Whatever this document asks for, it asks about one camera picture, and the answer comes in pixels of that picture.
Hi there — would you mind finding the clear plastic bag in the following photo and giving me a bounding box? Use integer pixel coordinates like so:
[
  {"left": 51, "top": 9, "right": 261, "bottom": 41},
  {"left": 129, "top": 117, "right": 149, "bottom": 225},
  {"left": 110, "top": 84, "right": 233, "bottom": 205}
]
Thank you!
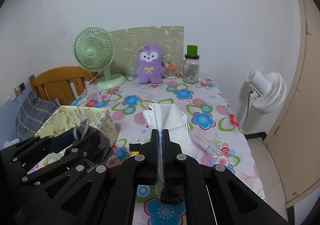
[{"left": 190, "top": 133, "right": 223, "bottom": 163}]

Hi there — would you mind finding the grey fabric pouch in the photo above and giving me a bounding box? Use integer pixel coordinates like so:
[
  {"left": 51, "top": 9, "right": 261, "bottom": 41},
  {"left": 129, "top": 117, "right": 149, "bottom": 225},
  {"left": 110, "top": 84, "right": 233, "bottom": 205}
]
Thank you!
[{"left": 73, "top": 118, "right": 113, "bottom": 168}]

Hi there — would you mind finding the yellow cartoon snack box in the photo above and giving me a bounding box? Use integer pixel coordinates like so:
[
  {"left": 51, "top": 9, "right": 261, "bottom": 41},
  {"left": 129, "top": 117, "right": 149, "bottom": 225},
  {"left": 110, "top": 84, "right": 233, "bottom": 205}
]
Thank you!
[{"left": 129, "top": 142, "right": 141, "bottom": 156}]

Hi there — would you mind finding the floral tablecloth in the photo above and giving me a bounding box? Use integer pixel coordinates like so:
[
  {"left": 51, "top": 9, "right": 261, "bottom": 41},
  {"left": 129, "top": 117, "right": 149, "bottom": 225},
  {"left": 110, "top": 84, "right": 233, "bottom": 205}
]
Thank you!
[{"left": 39, "top": 75, "right": 264, "bottom": 197}]

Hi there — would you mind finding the yellow patterned storage box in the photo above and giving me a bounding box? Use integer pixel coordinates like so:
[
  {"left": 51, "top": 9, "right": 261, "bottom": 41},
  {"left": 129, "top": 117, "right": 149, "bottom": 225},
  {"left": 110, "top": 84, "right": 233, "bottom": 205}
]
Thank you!
[{"left": 26, "top": 105, "right": 119, "bottom": 175}]

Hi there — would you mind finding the grey plaid pillow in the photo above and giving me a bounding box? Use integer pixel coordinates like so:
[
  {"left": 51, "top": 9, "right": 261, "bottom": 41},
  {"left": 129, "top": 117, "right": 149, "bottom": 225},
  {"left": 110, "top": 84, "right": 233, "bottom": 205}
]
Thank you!
[{"left": 15, "top": 91, "right": 60, "bottom": 141}]

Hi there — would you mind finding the beige door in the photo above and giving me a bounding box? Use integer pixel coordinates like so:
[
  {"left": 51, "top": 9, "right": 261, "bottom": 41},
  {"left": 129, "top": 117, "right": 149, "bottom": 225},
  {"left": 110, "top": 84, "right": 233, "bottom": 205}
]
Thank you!
[{"left": 265, "top": 0, "right": 319, "bottom": 208}]

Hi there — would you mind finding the white standing fan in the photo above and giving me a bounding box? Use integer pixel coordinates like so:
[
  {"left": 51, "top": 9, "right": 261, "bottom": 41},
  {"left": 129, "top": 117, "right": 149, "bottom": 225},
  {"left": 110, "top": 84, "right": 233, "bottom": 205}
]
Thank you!
[{"left": 239, "top": 69, "right": 287, "bottom": 127}]

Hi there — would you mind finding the glass jar green lid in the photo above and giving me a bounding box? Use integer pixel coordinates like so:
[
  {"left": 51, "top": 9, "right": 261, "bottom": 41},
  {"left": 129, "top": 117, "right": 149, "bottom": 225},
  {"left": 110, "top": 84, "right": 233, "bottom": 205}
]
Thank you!
[{"left": 182, "top": 45, "right": 200, "bottom": 85}]

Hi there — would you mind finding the toothpick jar orange lid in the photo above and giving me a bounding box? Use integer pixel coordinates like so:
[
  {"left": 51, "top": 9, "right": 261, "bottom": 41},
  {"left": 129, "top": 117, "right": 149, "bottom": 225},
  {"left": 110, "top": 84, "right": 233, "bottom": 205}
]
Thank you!
[{"left": 165, "top": 63, "right": 178, "bottom": 79}]

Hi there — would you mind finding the purple plush toy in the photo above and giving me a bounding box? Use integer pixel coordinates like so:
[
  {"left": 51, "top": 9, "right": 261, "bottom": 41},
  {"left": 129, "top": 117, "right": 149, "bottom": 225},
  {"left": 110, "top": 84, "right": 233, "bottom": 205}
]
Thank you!
[{"left": 136, "top": 43, "right": 165, "bottom": 85}]

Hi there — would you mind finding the green desk fan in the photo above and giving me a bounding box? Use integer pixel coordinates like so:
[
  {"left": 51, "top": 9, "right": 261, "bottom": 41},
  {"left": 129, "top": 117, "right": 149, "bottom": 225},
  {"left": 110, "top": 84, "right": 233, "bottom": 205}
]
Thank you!
[{"left": 73, "top": 27, "right": 125, "bottom": 90}]

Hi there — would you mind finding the green patterned cardboard panel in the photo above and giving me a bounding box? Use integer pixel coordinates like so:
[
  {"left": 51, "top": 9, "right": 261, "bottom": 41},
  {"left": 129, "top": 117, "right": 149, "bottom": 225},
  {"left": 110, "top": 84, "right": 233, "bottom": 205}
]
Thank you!
[{"left": 109, "top": 26, "right": 185, "bottom": 76}]

